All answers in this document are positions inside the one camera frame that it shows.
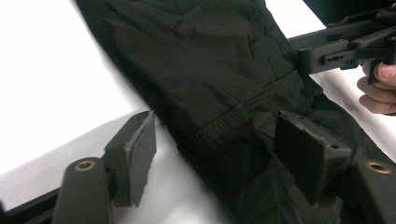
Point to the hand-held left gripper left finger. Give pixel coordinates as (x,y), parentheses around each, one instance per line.
(137,161)

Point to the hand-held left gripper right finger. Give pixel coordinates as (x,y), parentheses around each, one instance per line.
(306,155)

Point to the black cloth garment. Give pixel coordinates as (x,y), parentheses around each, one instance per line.
(224,93)

